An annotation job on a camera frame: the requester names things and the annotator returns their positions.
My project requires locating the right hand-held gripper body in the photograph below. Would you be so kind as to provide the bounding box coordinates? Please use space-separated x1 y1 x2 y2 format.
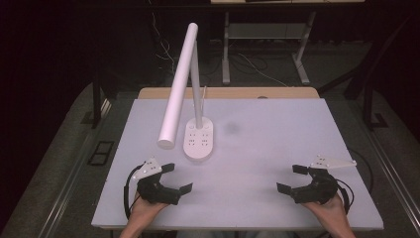
291 154 358 205

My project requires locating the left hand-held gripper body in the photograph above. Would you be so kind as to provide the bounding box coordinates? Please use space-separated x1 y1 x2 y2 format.
132 157 182 206

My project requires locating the person's left hand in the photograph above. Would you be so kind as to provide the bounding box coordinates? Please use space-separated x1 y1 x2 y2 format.
129 194 170 226

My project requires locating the person's right hand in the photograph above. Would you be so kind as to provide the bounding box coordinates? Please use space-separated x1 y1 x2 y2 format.
301 193 349 228

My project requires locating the white desk lamp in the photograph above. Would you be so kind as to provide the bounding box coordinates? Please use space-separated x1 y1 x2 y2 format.
157 22 215 163

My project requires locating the black metal stand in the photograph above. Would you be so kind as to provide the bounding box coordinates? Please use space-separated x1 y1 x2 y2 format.
316 13 414 131
90 62 104 130

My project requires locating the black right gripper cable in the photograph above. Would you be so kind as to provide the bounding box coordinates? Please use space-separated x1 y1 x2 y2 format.
336 178 356 214

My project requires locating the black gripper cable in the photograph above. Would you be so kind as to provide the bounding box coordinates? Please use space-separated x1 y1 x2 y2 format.
123 164 147 220
336 178 356 214

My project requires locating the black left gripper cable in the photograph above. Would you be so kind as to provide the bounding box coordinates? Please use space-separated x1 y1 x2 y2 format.
123 164 147 220

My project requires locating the white floor cable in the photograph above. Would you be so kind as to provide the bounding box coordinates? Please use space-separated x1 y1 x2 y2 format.
237 53 289 88

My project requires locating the grey metal table frame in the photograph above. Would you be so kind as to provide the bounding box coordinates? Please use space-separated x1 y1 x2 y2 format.
221 11 317 86

